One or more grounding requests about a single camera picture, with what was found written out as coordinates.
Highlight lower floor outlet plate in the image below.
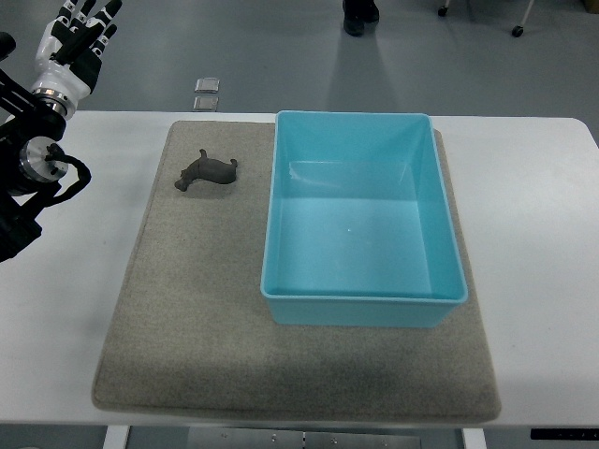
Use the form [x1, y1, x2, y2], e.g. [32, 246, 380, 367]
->
[193, 95, 219, 111]

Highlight blue plastic box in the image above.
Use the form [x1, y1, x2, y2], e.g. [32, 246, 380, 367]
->
[260, 110, 469, 327]

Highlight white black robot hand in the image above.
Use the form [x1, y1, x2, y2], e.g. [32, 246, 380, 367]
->
[32, 0, 123, 104]

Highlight upper floor outlet plate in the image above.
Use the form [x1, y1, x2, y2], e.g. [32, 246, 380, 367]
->
[194, 77, 220, 94]

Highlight black table control panel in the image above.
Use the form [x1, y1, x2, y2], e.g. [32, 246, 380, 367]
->
[530, 427, 599, 442]

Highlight floor outlet plate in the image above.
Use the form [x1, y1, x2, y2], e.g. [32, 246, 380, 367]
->
[194, 77, 220, 94]
[193, 95, 219, 111]

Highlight metal table frame bracket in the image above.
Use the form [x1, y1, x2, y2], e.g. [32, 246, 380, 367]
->
[185, 427, 422, 449]

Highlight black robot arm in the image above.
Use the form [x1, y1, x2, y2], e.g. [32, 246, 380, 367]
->
[1, 36, 92, 261]

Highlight black shoes of person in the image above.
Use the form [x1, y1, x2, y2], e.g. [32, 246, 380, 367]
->
[343, 0, 380, 36]

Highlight brown hippo toy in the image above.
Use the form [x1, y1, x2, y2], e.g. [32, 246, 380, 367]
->
[174, 149, 238, 192]

